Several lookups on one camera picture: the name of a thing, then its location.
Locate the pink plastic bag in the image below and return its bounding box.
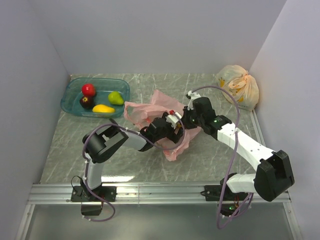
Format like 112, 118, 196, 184
123, 89, 201, 162

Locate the green pear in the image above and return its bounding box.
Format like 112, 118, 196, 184
108, 91, 125, 106

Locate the yellow fruit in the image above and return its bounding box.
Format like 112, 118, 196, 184
92, 104, 116, 114

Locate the dark purple mangosteen fruit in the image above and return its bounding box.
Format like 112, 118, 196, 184
79, 96, 95, 110

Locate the red apple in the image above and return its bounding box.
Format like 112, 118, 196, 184
81, 83, 96, 97

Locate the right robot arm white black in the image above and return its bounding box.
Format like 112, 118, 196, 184
182, 96, 295, 202

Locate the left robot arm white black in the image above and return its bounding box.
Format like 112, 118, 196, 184
81, 111, 186, 201

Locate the orange knotted plastic bag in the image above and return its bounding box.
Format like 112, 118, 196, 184
215, 65, 260, 111

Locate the teal transparent plastic basin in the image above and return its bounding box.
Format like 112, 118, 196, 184
60, 77, 130, 119

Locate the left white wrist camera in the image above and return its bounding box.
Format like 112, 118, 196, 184
165, 110, 182, 129

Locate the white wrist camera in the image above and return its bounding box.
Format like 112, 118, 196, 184
165, 110, 182, 129
186, 90, 201, 110

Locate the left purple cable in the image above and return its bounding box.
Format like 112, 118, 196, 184
82, 112, 186, 196

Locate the purple cable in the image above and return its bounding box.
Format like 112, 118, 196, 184
192, 85, 253, 230
82, 112, 186, 196

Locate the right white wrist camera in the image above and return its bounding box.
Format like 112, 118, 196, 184
186, 90, 201, 110

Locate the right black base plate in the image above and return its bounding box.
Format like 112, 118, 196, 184
200, 185, 240, 202

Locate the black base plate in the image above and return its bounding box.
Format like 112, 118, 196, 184
70, 185, 117, 203
200, 185, 240, 202

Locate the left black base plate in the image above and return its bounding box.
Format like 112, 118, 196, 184
70, 185, 117, 203

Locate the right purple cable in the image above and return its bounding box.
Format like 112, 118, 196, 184
192, 85, 253, 230

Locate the black box under rail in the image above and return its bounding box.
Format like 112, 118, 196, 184
80, 204, 103, 217

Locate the aluminium mounting rail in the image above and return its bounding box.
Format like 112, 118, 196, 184
27, 183, 292, 206

